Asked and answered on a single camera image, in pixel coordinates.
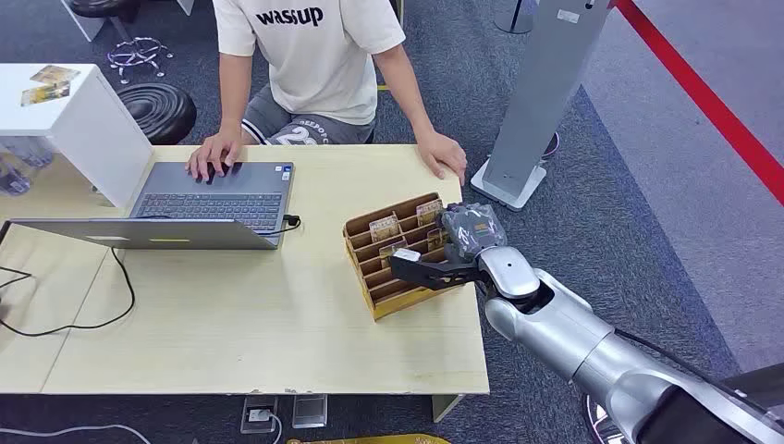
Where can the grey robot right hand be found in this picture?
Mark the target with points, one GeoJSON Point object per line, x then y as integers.
{"type": "Point", "coordinates": [471, 228]}

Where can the person's left hand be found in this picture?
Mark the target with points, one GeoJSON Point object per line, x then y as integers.
{"type": "Point", "coordinates": [442, 154]}

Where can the person's right hand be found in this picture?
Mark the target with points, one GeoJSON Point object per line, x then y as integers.
{"type": "Point", "coordinates": [211, 153]}

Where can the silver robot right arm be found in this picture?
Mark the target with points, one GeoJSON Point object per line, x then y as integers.
{"type": "Point", "coordinates": [576, 343]}

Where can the person's right forearm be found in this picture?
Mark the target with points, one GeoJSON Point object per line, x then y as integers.
{"type": "Point", "coordinates": [234, 92]}

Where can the person's left forearm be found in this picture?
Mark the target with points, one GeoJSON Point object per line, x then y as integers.
{"type": "Point", "coordinates": [407, 92]}

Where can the wooden slotted card holder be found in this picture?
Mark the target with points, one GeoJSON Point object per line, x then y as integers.
{"type": "Point", "coordinates": [392, 288]}

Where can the person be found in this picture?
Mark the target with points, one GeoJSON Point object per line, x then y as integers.
{"type": "Point", "coordinates": [318, 55]}

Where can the grey laptop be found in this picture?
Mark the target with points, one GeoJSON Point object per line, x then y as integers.
{"type": "Point", "coordinates": [208, 205]}

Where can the black round stool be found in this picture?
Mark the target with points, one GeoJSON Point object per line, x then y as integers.
{"type": "Point", "coordinates": [158, 110]}

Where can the grey kiosk stand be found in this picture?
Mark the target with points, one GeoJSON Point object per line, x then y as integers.
{"type": "Point", "coordinates": [545, 92]}

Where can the chrome stool base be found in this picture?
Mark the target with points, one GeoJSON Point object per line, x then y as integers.
{"type": "Point", "coordinates": [136, 54]}

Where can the white box shelf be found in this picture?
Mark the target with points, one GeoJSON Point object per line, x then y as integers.
{"type": "Point", "coordinates": [86, 132]}

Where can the round stanchion base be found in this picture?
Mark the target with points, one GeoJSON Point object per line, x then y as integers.
{"type": "Point", "coordinates": [516, 18]}

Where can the desk leg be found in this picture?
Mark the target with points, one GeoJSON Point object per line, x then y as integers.
{"type": "Point", "coordinates": [446, 406]}

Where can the black stool seat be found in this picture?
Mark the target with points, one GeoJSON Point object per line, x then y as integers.
{"type": "Point", "coordinates": [104, 7]}

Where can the clear plastic container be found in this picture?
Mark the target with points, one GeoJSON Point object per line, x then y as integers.
{"type": "Point", "coordinates": [24, 165]}

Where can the yellow object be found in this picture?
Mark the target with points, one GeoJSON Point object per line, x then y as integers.
{"type": "Point", "coordinates": [367, 439]}

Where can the floor socket lid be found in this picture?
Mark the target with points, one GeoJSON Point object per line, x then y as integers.
{"type": "Point", "coordinates": [310, 411]}

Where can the floor power socket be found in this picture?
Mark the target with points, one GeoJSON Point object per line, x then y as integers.
{"type": "Point", "coordinates": [258, 415]}

